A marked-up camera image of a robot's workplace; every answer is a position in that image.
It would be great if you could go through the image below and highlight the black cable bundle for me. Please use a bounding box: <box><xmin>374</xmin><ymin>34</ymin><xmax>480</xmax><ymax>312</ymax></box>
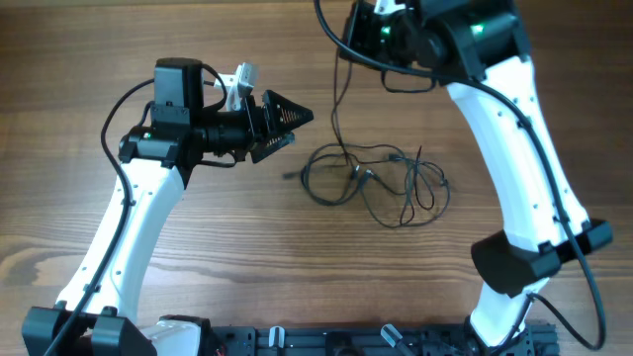
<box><xmin>282</xmin><ymin>48</ymin><xmax>452</xmax><ymax>229</ymax></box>

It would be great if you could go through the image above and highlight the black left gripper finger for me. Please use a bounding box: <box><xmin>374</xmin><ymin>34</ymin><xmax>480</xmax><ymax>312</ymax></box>
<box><xmin>250</xmin><ymin>133</ymin><xmax>295</xmax><ymax>164</ymax></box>
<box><xmin>262</xmin><ymin>90</ymin><xmax>314</xmax><ymax>135</ymax></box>

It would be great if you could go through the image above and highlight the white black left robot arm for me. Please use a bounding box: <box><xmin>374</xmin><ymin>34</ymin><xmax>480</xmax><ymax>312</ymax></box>
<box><xmin>22</xmin><ymin>57</ymin><xmax>314</xmax><ymax>355</ymax></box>

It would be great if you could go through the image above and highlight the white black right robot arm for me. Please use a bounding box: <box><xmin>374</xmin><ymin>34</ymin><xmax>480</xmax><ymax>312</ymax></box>
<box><xmin>335</xmin><ymin>1</ymin><xmax>612</xmax><ymax>355</ymax></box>

